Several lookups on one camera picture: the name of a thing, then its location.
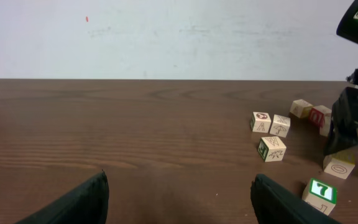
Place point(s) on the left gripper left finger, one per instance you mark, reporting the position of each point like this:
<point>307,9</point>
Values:
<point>86,203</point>

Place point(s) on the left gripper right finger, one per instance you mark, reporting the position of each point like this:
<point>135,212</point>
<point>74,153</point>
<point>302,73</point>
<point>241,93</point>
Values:
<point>273,203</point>

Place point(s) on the yellow top wooden block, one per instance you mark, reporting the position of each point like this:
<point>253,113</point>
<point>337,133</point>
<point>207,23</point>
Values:
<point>339,164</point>

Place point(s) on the white block centre right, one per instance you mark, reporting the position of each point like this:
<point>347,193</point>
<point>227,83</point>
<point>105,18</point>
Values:
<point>324,126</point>

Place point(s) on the tan block red side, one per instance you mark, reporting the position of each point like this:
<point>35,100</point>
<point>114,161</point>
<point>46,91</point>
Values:
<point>318,113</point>

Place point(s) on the green number seven block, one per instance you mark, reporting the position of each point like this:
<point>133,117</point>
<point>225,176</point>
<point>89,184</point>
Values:
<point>320,195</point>

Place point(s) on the white block lower left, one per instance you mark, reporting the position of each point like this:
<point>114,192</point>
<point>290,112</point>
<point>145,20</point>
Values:
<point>271,149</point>

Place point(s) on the tan block yellow side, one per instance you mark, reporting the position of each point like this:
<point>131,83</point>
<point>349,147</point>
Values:
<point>301,108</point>

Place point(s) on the umbrella blue edged block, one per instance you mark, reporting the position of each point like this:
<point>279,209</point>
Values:
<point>280,126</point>

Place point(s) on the ball picture white block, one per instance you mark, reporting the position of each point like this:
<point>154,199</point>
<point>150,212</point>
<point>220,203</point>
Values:
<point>260,122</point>

